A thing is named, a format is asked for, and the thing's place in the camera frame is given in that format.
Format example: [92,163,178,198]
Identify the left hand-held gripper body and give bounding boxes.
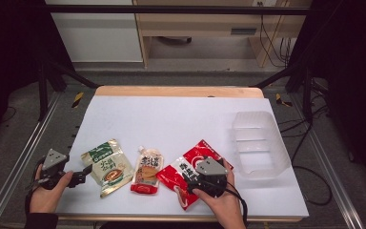
[39,148,77,191]

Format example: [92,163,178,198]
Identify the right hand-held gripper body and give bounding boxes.
[194,156,230,198]

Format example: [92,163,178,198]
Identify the red and white sauce pouch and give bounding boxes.
[154,138,234,212]

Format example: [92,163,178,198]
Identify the green and gold food pouch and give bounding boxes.
[80,138,135,198]

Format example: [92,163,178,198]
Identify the spouted sauce pouch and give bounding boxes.
[130,145,165,195]

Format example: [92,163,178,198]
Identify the clear plastic container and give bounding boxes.
[232,110,292,180]

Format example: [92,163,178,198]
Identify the person's left hand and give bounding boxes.
[28,164,74,215]

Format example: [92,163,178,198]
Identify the person's right hand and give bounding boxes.
[192,159,245,224]

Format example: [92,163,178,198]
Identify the white table mat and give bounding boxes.
[55,94,310,219]

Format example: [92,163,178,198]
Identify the yellow and black tape mark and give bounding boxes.
[71,92,85,109]

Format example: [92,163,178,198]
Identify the wooden table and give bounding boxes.
[56,85,303,223]

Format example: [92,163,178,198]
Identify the dark curtain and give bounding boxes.
[0,0,74,151]
[288,0,366,192]

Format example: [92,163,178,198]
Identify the white cabinet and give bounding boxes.
[45,0,144,63]

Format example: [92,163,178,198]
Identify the wooden desk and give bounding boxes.
[132,0,313,69]

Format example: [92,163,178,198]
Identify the aluminium floor rail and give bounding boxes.
[0,91,62,229]
[289,93,366,229]

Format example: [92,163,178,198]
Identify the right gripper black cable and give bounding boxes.
[223,180,250,229]

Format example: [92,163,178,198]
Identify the black floor cables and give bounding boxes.
[277,77,334,207]

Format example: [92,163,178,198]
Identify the black cables by desk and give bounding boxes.
[257,1,295,69]

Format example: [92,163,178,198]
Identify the black horizontal frame bar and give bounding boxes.
[44,4,311,16]

